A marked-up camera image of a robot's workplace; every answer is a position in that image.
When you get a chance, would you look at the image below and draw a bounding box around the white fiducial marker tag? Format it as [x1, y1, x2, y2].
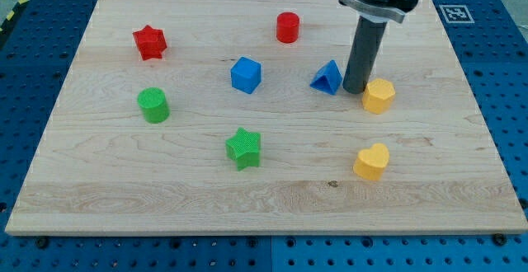
[440, 4, 474, 24]

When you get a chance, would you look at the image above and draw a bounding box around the yellow heart block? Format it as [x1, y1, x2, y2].
[352, 143, 390, 181]

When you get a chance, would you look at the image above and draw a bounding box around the yellow hexagon block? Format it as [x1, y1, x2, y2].
[362, 78, 396, 115]

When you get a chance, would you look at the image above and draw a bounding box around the green star block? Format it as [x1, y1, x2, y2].
[225, 127, 261, 171]

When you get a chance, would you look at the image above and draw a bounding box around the light wooden board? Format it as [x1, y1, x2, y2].
[6, 0, 527, 237]

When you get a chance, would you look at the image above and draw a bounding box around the red cylinder block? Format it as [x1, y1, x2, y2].
[276, 12, 300, 44]

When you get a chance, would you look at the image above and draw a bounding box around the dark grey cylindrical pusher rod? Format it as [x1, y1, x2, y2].
[342, 16, 386, 94]

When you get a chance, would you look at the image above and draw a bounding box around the green cylinder block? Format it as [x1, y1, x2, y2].
[137, 87, 170, 124]

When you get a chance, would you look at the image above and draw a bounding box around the red star block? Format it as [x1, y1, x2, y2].
[133, 25, 167, 60]

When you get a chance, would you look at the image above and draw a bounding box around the blue triangle block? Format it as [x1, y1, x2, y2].
[310, 60, 342, 95]

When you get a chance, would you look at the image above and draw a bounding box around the blue cube block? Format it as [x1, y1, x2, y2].
[230, 57, 262, 94]

